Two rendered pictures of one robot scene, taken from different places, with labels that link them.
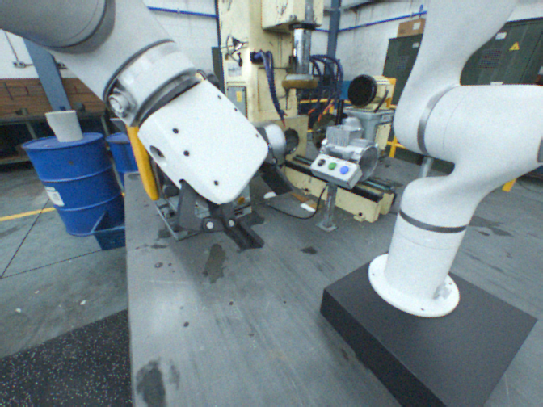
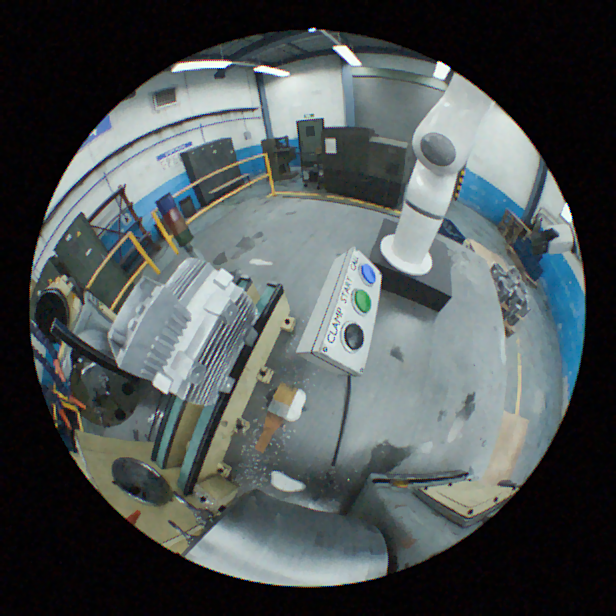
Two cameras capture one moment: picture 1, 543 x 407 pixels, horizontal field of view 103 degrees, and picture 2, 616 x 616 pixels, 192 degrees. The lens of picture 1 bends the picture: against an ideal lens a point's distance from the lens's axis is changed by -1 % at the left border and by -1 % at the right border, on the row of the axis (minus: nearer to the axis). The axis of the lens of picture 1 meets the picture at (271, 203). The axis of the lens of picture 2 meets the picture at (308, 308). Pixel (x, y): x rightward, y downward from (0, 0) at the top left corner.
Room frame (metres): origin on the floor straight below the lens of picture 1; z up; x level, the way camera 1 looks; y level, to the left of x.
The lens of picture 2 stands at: (0.85, -0.14, 1.24)
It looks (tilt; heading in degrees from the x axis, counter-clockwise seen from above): 57 degrees down; 246
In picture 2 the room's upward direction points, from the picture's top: 9 degrees counter-clockwise
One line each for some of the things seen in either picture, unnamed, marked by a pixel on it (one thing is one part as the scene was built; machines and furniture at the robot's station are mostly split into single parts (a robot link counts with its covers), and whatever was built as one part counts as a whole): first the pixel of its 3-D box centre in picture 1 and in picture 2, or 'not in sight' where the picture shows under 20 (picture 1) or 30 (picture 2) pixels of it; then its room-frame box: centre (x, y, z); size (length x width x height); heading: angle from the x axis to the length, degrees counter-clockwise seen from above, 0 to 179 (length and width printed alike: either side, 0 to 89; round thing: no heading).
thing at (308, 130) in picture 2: not in sight; (311, 140); (-3.09, -6.32, 1.18); 1.09 x 0.10 x 2.35; 121
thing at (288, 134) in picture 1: (289, 141); (141, 479); (1.31, -0.11, 1.02); 0.15 x 0.02 x 0.15; 128
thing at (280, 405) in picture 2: (305, 200); (274, 418); (0.98, -0.17, 0.80); 0.21 x 0.05 x 0.01; 36
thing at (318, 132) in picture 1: (338, 132); (98, 371); (1.44, -0.43, 1.04); 0.41 x 0.25 x 0.25; 128
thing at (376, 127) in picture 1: (361, 136); (100, 344); (1.60, -0.64, 0.99); 0.35 x 0.31 x 0.37; 128
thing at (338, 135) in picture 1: (343, 136); (145, 326); (1.03, -0.33, 1.11); 0.12 x 0.11 x 0.07; 38
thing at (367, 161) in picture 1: (347, 158); (192, 332); (1.00, -0.35, 1.01); 0.20 x 0.19 x 0.19; 38
